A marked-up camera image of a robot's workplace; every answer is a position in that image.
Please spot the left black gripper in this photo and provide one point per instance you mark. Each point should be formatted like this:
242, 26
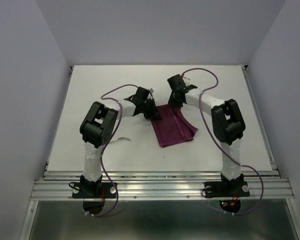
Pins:
154, 115

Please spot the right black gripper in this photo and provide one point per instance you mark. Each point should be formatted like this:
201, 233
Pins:
172, 102

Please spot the purple cloth napkin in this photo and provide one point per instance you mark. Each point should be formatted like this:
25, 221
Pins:
173, 128

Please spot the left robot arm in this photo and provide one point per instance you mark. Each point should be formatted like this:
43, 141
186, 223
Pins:
100, 124

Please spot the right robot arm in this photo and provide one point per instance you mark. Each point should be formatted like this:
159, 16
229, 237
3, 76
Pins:
227, 130

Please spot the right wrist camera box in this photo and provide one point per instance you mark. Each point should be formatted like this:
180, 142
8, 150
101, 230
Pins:
186, 80

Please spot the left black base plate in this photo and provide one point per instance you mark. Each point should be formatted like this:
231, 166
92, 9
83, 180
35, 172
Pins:
105, 190

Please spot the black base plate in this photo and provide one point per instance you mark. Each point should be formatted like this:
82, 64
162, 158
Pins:
219, 189
105, 190

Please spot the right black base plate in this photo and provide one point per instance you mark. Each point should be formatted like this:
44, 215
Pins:
219, 189

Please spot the aluminium rail frame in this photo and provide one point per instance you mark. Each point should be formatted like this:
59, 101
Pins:
159, 205

